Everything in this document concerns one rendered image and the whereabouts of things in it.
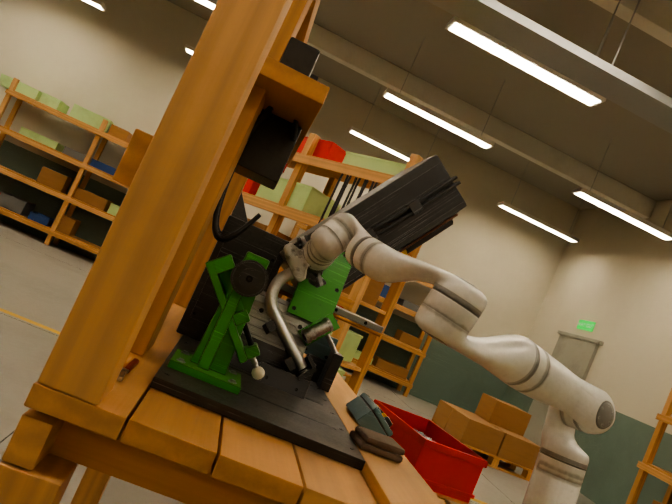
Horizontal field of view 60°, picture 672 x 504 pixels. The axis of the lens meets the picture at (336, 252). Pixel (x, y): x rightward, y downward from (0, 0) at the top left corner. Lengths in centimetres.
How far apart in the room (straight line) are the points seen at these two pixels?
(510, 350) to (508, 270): 1056
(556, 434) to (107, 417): 85
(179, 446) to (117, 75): 1030
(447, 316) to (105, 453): 58
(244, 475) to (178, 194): 42
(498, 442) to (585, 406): 651
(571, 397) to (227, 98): 81
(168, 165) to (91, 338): 27
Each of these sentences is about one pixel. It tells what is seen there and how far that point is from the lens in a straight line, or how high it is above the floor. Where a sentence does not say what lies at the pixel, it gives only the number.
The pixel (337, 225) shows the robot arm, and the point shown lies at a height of 129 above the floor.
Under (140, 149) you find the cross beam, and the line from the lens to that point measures 99.
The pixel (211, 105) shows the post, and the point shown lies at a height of 134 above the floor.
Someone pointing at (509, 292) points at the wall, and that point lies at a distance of 1166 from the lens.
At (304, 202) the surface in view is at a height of 173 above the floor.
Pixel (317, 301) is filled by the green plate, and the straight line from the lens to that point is 151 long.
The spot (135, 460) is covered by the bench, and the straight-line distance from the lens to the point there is 102.
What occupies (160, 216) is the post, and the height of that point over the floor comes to 116.
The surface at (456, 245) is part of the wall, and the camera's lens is 1120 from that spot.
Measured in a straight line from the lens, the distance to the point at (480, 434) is 755.
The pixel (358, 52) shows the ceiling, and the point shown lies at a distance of 901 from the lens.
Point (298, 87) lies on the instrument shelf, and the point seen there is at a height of 151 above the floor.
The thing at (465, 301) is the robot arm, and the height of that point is 124.
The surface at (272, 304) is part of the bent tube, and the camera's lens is 145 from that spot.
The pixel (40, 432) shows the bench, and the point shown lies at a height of 82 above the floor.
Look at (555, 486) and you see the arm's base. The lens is 128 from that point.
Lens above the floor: 116
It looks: 4 degrees up
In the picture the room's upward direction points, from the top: 24 degrees clockwise
